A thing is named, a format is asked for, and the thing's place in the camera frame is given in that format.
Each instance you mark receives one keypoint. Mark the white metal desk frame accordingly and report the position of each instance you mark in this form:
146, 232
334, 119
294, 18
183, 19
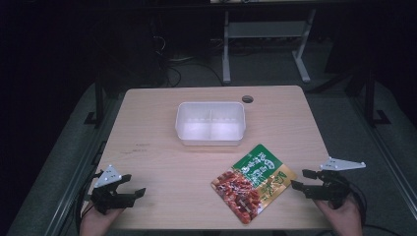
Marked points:
226, 49

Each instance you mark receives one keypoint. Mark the white plastic container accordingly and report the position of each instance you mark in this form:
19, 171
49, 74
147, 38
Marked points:
196, 129

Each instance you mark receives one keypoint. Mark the person's right hand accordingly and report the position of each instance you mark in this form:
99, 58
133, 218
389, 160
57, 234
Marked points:
344, 221

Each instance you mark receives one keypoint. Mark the black metal stand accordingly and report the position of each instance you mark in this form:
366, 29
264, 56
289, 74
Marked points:
369, 98
99, 101

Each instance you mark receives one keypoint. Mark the person's left hand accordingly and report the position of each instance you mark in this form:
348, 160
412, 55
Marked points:
96, 223

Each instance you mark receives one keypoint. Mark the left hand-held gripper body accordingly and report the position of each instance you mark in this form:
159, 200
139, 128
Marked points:
105, 198

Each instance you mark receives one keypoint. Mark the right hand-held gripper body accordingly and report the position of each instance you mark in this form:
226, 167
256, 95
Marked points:
331, 190

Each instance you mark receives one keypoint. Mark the green and red snack packet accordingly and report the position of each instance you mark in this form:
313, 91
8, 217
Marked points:
249, 193

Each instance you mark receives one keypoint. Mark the metal frame rail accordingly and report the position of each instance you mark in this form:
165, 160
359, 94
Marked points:
387, 150
75, 183

